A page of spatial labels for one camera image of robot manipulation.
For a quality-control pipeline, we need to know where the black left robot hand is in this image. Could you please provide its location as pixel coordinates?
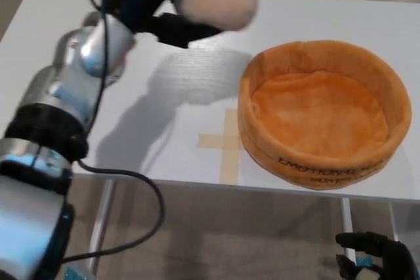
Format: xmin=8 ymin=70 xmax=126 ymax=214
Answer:
xmin=103 ymin=0 xmax=227 ymax=49

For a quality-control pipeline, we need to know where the orange plush round basket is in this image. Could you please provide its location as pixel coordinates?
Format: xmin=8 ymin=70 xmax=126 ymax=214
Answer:
xmin=238 ymin=40 xmax=412 ymax=191

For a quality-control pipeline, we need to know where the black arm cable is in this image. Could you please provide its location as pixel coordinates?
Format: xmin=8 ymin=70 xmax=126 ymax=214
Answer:
xmin=62 ymin=0 xmax=165 ymax=261

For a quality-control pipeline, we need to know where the white metal table leg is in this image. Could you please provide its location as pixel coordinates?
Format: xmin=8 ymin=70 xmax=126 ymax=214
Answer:
xmin=88 ymin=178 xmax=116 ymax=280
xmin=339 ymin=197 xmax=358 ymax=261

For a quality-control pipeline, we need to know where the beige masking tape cross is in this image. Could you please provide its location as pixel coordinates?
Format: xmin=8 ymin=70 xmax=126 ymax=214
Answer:
xmin=196 ymin=108 xmax=245 ymax=185

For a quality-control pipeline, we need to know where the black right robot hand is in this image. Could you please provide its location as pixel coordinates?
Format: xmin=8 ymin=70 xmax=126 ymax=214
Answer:
xmin=334 ymin=231 xmax=420 ymax=280

